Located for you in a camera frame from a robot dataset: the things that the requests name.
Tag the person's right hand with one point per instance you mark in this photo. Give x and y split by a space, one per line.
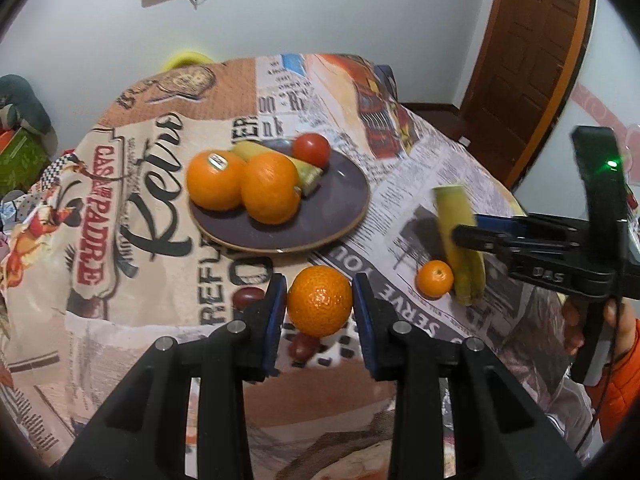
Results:
618 315

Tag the retro newspaper print tablecloth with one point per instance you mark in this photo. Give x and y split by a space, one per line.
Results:
105 256

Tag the red tomato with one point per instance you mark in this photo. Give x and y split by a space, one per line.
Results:
312 148

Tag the dark red grape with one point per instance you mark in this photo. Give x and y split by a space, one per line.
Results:
245 296
303 347

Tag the large orange with Dole sticker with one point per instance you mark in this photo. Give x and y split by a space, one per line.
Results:
213 180

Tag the yellow chair back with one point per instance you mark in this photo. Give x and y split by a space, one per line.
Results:
186 58

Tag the small mandarin orange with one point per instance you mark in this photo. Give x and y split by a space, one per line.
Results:
434 279

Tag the green patterned box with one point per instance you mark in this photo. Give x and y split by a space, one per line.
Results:
23 160

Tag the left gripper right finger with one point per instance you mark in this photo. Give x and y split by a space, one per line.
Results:
499 430

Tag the dark purple round plate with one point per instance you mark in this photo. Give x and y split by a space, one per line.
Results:
333 209

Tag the brown wooden door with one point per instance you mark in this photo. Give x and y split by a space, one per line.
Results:
529 57

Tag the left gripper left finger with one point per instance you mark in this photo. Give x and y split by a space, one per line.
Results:
139 431

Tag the grey-green plush pillow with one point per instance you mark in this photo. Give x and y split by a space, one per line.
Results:
20 108

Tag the medium mandarin orange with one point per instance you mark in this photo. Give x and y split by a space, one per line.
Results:
319 301

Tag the plain large orange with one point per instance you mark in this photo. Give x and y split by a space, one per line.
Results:
270 189

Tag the black phone on gripper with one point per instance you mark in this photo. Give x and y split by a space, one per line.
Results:
601 168

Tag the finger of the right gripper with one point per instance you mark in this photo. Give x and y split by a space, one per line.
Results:
535 224
501 243

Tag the orange jacket sleeve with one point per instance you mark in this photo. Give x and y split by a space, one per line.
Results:
621 392

